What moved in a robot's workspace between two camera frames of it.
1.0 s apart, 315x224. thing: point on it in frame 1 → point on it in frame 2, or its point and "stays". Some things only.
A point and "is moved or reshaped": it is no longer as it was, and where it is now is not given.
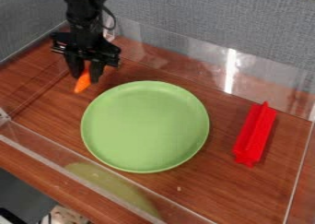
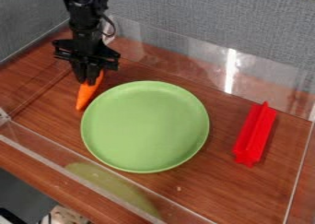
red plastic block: x=254 y=135 stays
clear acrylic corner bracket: x=109 y=32 stays
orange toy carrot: x=84 y=79 is moved or reshaped
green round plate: x=145 y=126 stays
